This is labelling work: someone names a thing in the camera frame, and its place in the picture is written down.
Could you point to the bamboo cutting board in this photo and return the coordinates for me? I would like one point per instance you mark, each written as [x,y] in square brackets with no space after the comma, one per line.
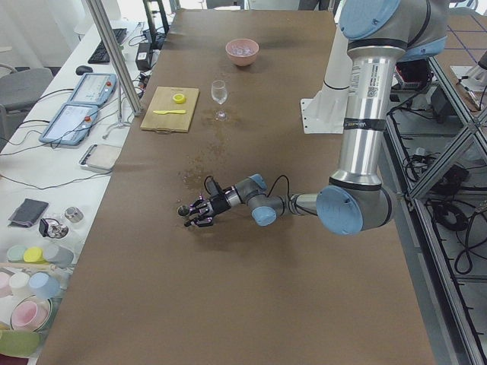
[162,100]

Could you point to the clear wine glass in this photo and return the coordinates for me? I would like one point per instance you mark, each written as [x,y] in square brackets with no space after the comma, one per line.
[219,94]

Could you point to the blue plastic cup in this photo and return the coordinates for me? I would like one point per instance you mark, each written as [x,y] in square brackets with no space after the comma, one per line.
[43,285]

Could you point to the lower teach pendant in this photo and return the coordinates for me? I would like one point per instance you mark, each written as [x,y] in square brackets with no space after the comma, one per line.
[70,125]

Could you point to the yellow plastic knife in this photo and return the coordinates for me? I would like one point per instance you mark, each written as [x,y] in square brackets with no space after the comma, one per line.
[173,111]

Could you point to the black computer mouse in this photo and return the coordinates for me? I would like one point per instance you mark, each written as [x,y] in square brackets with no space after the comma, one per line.
[83,69]

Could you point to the aluminium frame post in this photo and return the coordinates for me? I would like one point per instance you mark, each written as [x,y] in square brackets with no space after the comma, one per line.
[106,33]

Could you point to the black power brick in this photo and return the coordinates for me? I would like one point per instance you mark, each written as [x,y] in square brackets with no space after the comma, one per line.
[146,57]

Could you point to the upper teach pendant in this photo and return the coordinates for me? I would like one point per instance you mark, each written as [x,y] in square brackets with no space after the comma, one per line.
[94,89]

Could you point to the grey folded cloth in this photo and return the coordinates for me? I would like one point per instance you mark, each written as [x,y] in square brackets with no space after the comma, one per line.
[28,213]

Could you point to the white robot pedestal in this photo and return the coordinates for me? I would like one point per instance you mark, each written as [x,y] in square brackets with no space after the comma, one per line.
[325,112]

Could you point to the steel jigger cup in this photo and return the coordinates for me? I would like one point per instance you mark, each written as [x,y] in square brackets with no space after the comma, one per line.
[184,211]

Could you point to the teach pendant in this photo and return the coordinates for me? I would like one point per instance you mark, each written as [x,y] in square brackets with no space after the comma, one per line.
[70,125]
[94,89]

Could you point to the pink bowl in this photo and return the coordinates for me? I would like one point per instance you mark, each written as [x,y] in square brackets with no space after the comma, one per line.
[243,61]

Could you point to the yellow plastic cup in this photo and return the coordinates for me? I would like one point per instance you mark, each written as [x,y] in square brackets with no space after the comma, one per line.
[34,255]

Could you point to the ice cubes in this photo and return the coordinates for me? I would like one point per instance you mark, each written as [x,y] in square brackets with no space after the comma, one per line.
[240,50]

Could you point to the pink cup on plate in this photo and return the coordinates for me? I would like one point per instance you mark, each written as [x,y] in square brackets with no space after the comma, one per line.
[30,314]

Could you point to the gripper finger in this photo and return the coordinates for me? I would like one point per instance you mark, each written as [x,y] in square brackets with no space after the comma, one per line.
[199,221]
[201,205]

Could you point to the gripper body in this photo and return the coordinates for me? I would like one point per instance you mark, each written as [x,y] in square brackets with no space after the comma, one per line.
[218,204]

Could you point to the green bowl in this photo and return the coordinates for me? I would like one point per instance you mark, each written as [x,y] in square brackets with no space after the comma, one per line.
[19,343]

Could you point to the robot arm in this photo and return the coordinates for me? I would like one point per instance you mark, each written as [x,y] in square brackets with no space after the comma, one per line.
[379,34]

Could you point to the grey office chair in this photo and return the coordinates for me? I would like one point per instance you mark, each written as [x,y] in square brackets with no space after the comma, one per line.
[22,89]

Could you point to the small steel cup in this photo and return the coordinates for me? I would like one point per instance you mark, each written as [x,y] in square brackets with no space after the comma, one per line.
[74,214]

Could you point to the yellow lemon slice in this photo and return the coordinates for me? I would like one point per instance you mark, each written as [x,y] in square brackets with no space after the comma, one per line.
[179,98]

